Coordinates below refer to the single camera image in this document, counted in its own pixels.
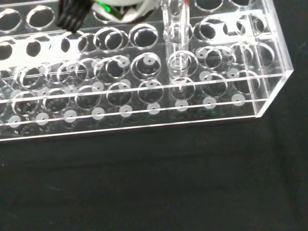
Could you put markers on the black bench cloth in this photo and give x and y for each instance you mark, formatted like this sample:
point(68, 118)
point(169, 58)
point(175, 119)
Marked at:
point(154, 192)

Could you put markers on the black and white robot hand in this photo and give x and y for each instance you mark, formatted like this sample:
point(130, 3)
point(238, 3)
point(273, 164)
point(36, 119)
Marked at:
point(72, 14)

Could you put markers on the clear acrylic test tube rack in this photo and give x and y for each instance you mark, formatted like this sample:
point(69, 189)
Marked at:
point(154, 118)

